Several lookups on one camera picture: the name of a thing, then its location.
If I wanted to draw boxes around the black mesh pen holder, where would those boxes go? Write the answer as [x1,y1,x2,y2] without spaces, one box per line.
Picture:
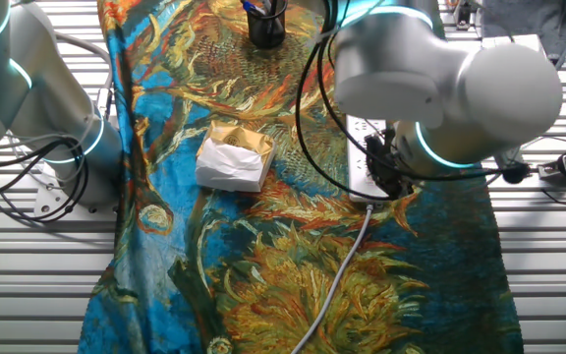
[246,0,289,50]

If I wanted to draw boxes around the flat white box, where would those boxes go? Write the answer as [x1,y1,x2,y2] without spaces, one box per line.
[481,32,547,58]

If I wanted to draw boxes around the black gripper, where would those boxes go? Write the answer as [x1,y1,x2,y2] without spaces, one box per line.
[364,128,416,201]

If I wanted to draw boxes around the grey power strip cord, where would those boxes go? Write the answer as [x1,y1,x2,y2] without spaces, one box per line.
[290,202,375,354]

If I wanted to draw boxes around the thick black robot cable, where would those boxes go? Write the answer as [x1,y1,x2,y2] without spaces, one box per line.
[294,0,393,203]

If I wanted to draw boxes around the sunflower painting print cloth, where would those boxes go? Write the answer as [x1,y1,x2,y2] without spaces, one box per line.
[77,0,525,354]

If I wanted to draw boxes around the white power strip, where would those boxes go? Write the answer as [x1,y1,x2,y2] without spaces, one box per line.
[345,114,393,204]

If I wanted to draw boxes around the grey cable hose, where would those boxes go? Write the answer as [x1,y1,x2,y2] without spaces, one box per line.
[54,31,116,122]

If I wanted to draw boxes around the gold and white box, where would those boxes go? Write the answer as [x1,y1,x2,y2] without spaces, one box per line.
[195,120,277,193]

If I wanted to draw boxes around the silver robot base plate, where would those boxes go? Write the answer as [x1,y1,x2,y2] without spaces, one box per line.
[31,161,120,218]

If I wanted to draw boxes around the grey folded cloth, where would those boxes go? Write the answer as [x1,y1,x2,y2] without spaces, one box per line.
[479,0,566,69]

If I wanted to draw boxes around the blue pen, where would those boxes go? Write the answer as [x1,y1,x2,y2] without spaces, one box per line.
[242,0,266,17]

